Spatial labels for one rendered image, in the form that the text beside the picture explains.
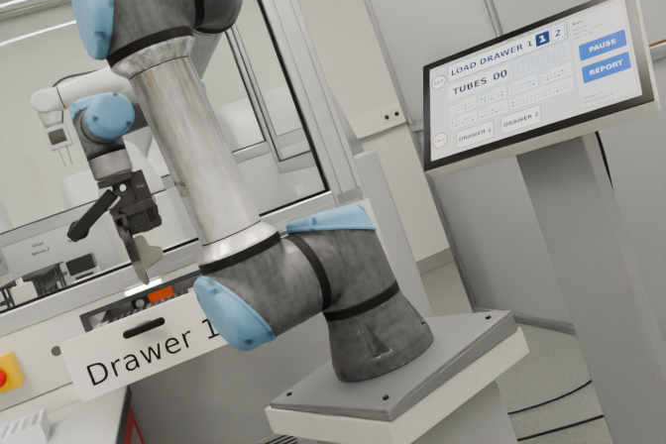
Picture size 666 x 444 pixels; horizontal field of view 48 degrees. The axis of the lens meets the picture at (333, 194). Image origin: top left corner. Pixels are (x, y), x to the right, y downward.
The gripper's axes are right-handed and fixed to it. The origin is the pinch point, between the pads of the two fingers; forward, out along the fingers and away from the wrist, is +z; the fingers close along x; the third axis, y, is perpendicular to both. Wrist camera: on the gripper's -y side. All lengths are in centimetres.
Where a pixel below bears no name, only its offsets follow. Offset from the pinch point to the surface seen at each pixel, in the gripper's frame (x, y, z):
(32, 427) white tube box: -3.6, -26.8, 17.7
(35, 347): 22.9, -26.9, 7.5
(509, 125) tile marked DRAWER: 5, 84, -3
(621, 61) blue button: -10, 105, -8
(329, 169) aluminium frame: 23, 47, -6
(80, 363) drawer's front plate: -10.9, -13.9, 8.9
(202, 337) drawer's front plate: -10.9, 6.9, 12.7
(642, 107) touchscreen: -16, 102, 2
